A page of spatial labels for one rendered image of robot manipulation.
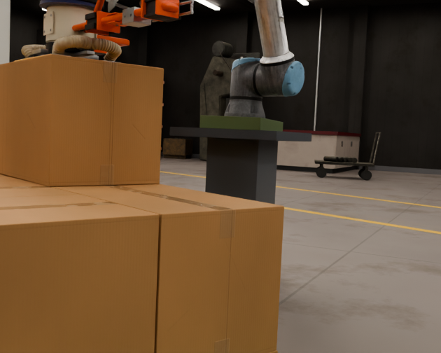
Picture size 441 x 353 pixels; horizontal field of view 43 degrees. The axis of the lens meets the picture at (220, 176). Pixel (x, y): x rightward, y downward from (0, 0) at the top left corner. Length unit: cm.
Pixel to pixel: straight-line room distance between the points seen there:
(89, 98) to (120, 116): 12
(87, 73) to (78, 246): 79
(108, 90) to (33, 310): 90
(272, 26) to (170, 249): 136
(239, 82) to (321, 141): 957
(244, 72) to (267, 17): 28
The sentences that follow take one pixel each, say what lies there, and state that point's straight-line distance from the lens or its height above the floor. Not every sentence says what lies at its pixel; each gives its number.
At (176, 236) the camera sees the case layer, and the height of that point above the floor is 49.
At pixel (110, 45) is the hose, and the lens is 203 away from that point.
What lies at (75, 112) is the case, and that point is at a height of 77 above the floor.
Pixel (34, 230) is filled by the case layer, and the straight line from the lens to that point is 115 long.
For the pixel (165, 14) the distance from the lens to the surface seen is 162.
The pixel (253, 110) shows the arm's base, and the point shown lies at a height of 84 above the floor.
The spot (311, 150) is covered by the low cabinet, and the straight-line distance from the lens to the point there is 1215.
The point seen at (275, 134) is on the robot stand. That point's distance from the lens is 230.
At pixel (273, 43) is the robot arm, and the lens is 246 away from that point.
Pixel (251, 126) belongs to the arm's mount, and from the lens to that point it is 241.
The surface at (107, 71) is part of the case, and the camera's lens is 188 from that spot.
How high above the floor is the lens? 73
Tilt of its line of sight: 4 degrees down
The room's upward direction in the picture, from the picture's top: 3 degrees clockwise
